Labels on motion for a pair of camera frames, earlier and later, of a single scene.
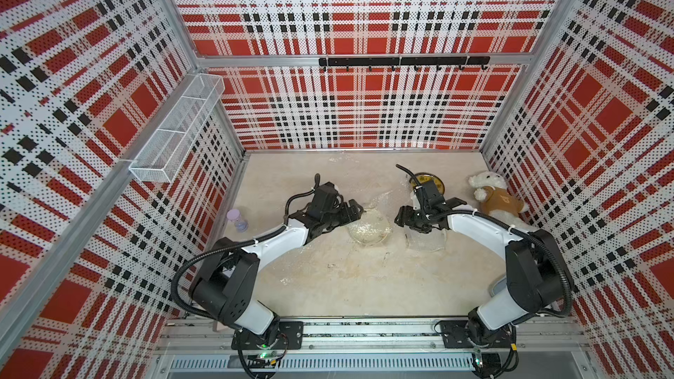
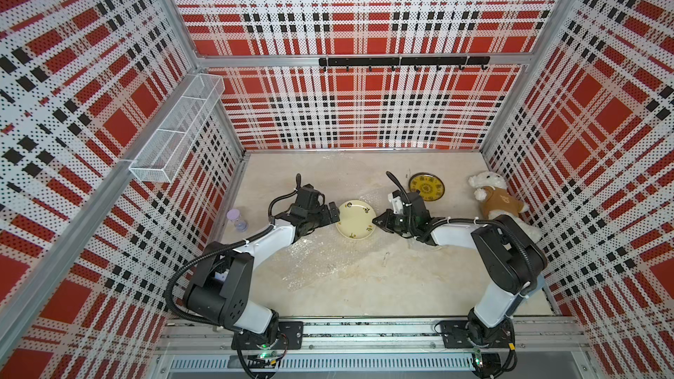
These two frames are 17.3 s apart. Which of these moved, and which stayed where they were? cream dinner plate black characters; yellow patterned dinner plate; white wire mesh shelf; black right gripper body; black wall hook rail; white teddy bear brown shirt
Moved: black right gripper body; cream dinner plate black characters
Stayed: yellow patterned dinner plate; black wall hook rail; white wire mesh shelf; white teddy bear brown shirt
